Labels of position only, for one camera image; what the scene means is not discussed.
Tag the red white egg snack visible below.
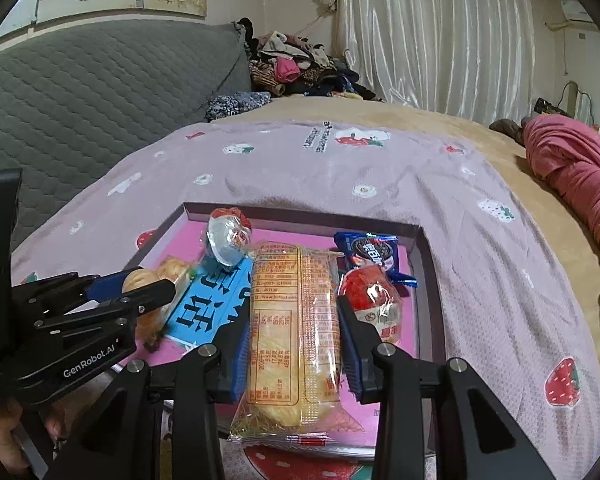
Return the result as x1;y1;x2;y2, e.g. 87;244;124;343
336;265;404;346

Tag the clear packet of bread rolls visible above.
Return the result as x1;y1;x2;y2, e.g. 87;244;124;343
121;255;202;352

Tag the cluttered desk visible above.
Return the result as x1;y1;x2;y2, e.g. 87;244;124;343
532;80;600;133

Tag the pink quilt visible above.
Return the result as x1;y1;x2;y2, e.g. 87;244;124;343
521;114;600;258

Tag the brown cloth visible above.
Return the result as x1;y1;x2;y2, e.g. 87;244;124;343
488;118;528;147

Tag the white air conditioner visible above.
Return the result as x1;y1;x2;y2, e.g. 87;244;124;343
560;0;596;25

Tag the grey quilted cover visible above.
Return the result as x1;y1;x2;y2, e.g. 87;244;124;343
0;19;253;251

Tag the blue cookie packet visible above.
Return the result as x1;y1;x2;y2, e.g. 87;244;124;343
333;230;419;289

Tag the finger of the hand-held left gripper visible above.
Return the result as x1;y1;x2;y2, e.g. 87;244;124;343
31;279;177;337
11;267;145;312

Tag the orange bread packet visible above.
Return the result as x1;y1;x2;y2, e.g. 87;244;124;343
229;240;367;447

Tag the person's left hand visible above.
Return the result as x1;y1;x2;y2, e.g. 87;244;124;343
0;400;33;472

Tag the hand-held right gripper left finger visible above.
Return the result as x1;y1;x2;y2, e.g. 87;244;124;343
45;324;254;480

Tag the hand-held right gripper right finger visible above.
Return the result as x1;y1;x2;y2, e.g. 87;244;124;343
336;294;556;480

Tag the blue patterned cloth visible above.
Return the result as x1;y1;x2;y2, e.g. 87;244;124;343
204;91;272;122

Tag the purple strawberry printed blanket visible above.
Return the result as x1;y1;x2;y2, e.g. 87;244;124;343
10;119;600;480

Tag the pile of clothes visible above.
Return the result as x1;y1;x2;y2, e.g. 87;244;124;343
235;17;381;102

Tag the white curtain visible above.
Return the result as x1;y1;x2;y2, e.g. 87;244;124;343
332;0;537;123

